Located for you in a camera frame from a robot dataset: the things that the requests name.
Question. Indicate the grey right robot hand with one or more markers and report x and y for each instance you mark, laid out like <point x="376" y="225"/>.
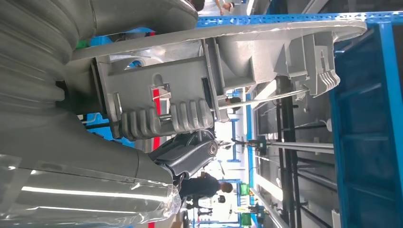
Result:
<point x="78" y="148"/>

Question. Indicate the blue metal shelf rack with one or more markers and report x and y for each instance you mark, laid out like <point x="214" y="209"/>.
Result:
<point x="368" y="141"/>

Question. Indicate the person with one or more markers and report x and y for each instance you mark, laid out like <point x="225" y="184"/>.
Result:
<point x="201" y="187"/>
<point x="217" y="6"/>

